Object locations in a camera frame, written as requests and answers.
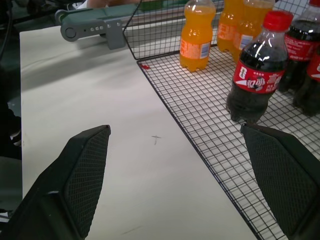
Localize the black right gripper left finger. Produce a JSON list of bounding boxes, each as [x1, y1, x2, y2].
[[0, 124, 112, 240]]

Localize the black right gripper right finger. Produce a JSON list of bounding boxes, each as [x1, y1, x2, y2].
[[240, 123, 320, 240]]

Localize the grey-green conveyor device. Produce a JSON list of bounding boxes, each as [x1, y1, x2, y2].
[[54, 4, 140, 50]]

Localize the cola bottle with red label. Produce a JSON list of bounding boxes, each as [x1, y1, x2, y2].
[[277, 0, 320, 93], [292, 46, 320, 117]]

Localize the cola bottle with red cap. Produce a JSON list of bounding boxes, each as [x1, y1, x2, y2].
[[225, 10, 294, 124]]

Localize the orange soda bottle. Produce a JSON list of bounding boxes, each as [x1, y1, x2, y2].
[[216, 0, 245, 53], [179, 0, 217, 73], [232, 0, 275, 63]]

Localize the black wire mesh basket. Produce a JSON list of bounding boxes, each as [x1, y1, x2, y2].
[[122, 0, 320, 240]]

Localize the black cable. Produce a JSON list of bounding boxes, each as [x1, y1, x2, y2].
[[0, 0, 14, 60]]

